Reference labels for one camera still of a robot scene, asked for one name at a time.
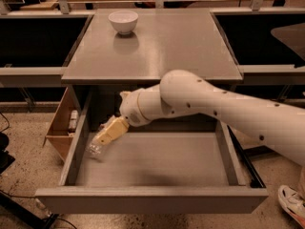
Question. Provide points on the wooden box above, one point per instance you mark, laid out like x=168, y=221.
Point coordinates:
x=58, y=133

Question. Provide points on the grey open top drawer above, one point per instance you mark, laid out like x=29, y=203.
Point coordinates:
x=184, y=166

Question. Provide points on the white ceramic bowl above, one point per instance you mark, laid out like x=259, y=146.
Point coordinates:
x=123, y=21

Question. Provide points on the grey cabinet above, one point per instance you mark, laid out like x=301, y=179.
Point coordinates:
x=107, y=63

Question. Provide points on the black stand leg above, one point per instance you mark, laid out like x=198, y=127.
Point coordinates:
x=256, y=151

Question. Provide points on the black drawer slide rail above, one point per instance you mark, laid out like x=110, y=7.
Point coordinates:
x=256, y=181

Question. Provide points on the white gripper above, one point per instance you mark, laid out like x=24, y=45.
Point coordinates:
x=130, y=108

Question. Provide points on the clear plastic water bottle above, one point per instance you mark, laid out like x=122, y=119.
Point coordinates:
x=96, y=151

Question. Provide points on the white sneaker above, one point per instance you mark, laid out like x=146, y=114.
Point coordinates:
x=292, y=203

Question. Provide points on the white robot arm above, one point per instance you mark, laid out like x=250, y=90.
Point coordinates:
x=278, y=126

